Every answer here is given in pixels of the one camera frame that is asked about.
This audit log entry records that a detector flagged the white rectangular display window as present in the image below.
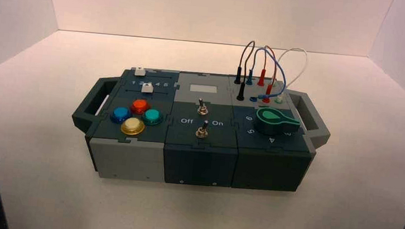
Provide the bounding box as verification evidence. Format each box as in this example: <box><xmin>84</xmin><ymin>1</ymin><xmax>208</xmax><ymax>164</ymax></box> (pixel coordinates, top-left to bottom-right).
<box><xmin>189</xmin><ymin>83</ymin><xmax>218</xmax><ymax>95</ymax></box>

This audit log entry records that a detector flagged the teal round push button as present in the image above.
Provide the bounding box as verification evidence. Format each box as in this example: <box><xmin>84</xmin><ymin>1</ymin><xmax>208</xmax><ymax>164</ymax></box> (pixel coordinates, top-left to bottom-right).
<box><xmin>141</xmin><ymin>108</ymin><xmax>164</xmax><ymax>127</ymax></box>

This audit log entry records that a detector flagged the dark green grey control box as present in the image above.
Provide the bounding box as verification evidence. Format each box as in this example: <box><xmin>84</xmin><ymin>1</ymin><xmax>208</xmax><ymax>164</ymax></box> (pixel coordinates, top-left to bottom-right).
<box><xmin>66</xmin><ymin>60</ymin><xmax>336</xmax><ymax>200</ymax></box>

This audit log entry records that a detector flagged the red round push button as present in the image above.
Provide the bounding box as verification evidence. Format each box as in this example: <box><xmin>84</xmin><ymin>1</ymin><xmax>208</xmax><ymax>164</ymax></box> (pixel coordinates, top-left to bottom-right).
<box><xmin>129</xmin><ymin>98</ymin><xmax>152</xmax><ymax>116</ymax></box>

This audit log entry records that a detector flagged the yellow round push button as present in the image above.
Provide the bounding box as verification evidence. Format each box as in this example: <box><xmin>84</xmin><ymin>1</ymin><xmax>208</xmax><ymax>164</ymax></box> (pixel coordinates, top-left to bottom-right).
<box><xmin>120</xmin><ymin>116</ymin><xmax>147</xmax><ymax>137</ymax></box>

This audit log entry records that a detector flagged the green rotary selector knob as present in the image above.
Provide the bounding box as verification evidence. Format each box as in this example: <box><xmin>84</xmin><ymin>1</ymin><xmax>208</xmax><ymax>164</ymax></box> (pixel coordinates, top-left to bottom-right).
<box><xmin>252</xmin><ymin>107</ymin><xmax>303</xmax><ymax>139</ymax></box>

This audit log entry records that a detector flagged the blue round push button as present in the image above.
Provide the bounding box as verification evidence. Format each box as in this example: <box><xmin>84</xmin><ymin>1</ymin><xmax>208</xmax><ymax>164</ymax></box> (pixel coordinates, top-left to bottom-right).
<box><xmin>109</xmin><ymin>105</ymin><xmax>133</xmax><ymax>126</ymax></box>

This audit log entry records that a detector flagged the metal toggle switch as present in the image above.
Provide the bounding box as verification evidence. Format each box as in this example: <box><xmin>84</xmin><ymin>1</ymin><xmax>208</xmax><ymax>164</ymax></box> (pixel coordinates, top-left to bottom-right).
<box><xmin>196</xmin><ymin>97</ymin><xmax>211</xmax><ymax>116</ymax></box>
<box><xmin>195</xmin><ymin>120</ymin><xmax>211</xmax><ymax>140</ymax></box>

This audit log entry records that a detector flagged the black jumper wire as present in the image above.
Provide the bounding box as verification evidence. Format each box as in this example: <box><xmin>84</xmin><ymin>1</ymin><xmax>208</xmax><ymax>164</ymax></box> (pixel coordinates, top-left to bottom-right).
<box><xmin>232</xmin><ymin>39</ymin><xmax>257</xmax><ymax>103</ymax></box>

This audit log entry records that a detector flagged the blue jumper cable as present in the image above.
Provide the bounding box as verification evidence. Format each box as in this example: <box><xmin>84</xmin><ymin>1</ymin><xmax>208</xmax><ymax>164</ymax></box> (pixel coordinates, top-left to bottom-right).
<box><xmin>244</xmin><ymin>46</ymin><xmax>281</xmax><ymax>105</ymax></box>

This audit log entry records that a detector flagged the red jumper cable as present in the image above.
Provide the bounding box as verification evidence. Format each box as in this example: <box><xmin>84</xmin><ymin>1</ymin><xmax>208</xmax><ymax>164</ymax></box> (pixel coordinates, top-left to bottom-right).
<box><xmin>255</xmin><ymin>45</ymin><xmax>280</xmax><ymax>105</ymax></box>

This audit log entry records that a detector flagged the white jumper cable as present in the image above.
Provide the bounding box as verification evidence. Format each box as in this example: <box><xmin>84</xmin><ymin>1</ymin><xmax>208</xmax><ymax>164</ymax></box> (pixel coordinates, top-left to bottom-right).
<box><xmin>271</xmin><ymin>46</ymin><xmax>309</xmax><ymax>107</ymax></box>

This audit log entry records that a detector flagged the grey box handle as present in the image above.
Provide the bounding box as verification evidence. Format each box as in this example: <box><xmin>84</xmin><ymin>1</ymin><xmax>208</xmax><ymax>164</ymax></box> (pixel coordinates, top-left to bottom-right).
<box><xmin>281</xmin><ymin>89</ymin><xmax>335</xmax><ymax>151</ymax></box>

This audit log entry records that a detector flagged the dark green box handle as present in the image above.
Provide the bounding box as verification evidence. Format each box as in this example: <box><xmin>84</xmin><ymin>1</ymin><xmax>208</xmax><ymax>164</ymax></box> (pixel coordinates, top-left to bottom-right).
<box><xmin>70</xmin><ymin>73</ymin><xmax>122</xmax><ymax>136</ymax></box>

